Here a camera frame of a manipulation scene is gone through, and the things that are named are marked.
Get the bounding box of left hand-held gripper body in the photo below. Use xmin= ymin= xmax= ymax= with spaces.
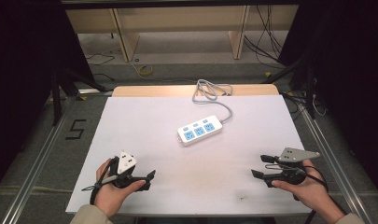
xmin=109 ymin=150 xmax=138 ymax=189

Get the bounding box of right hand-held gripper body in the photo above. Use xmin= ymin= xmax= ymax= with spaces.
xmin=263 ymin=147 xmax=321 ymax=188

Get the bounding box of person's left hand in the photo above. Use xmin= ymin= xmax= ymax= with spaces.
xmin=94 ymin=159 xmax=147 ymax=218

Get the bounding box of person's right hand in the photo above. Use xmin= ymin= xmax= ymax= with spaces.
xmin=271 ymin=159 xmax=334 ymax=215

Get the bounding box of white board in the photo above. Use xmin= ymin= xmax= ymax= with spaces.
xmin=65 ymin=94 xmax=313 ymax=217

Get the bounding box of white power strip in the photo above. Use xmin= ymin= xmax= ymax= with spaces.
xmin=176 ymin=114 xmax=224 ymax=147

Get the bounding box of black metal stand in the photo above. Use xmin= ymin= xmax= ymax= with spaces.
xmin=263 ymin=55 xmax=317 ymax=119
xmin=50 ymin=66 xmax=107 ymax=126

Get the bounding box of wooden table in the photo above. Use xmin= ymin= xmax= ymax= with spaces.
xmin=111 ymin=83 xmax=280 ymax=98

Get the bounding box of yellow tape roll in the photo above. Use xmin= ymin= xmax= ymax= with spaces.
xmin=137 ymin=64 xmax=154 ymax=77

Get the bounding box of black curtain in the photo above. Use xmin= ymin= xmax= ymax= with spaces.
xmin=0 ymin=0 xmax=96 ymax=195
xmin=277 ymin=0 xmax=378 ymax=202

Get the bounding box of light wooden desk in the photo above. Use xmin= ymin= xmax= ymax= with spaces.
xmin=64 ymin=4 xmax=301 ymax=63

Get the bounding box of aluminium floor rail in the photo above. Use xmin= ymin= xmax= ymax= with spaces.
xmin=297 ymin=96 xmax=367 ymax=220
xmin=1 ymin=96 xmax=77 ymax=224

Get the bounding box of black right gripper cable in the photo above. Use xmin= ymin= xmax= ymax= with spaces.
xmin=302 ymin=165 xmax=349 ymax=224

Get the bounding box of grey power strip cable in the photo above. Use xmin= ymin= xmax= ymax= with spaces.
xmin=191 ymin=78 xmax=234 ymax=124

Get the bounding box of thin black floor cable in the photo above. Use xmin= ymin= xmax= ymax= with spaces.
xmin=85 ymin=50 xmax=116 ymax=66
xmin=92 ymin=73 xmax=116 ymax=83

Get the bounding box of bundle of black cables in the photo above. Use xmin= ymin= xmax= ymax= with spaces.
xmin=243 ymin=4 xmax=286 ymax=64

